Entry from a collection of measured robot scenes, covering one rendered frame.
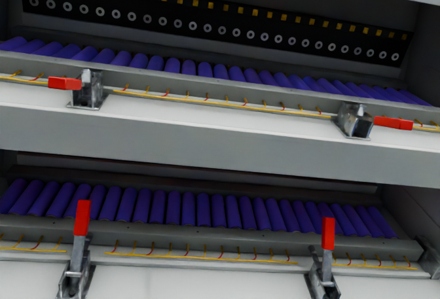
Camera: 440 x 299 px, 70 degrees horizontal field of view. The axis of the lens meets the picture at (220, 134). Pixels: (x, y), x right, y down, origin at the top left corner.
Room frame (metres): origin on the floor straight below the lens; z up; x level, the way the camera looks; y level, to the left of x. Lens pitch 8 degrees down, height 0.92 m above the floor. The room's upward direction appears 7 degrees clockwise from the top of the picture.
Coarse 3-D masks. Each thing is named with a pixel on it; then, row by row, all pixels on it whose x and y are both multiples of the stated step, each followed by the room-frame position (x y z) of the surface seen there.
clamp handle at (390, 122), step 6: (360, 108) 0.32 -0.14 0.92; (366, 108) 0.32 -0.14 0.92; (360, 114) 0.32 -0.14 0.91; (366, 120) 0.30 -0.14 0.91; (372, 120) 0.29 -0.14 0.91; (378, 120) 0.28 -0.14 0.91; (384, 120) 0.27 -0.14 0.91; (390, 120) 0.27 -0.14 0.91; (396, 120) 0.26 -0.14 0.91; (402, 120) 0.26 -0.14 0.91; (408, 120) 0.26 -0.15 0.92; (384, 126) 0.27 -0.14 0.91; (390, 126) 0.27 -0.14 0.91; (396, 126) 0.26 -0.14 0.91; (402, 126) 0.26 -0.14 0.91; (408, 126) 0.26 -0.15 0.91
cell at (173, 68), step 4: (168, 60) 0.41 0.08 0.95; (172, 60) 0.40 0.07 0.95; (176, 60) 0.41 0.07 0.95; (168, 64) 0.39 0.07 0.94; (172, 64) 0.39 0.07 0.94; (176, 64) 0.39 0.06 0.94; (164, 68) 0.39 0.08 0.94; (168, 68) 0.37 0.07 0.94; (172, 68) 0.37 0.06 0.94; (176, 68) 0.38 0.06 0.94; (172, 72) 0.36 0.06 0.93; (176, 72) 0.37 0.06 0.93
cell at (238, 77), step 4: (232, 68) 0.42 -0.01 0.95; (236, 68) 0.42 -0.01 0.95; (228, 72) 0.43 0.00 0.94; (232, 72) 0.41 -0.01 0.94; (236, 72) 0.40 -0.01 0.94; (240, 72) 0.41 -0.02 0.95; (232, 76) 0.40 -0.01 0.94; (236, 76) 0.39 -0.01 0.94; (240, 76) 0.39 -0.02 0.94; (236, 80) 0.37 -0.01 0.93; (240, 80) 0.37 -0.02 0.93; (244, 80) 0.37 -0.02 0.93
